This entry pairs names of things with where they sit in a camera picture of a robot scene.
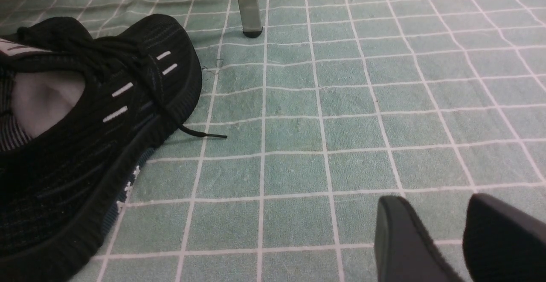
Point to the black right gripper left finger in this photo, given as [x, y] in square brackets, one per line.
[404, 250]

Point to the black knit sneaker right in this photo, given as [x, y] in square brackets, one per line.
[79, 115]

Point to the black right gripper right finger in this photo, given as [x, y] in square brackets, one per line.
[502, 243]

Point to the green checked floor cloth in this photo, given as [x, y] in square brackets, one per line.
[337, 103]

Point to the silver metal shoe rack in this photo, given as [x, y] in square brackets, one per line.
[250, 18]

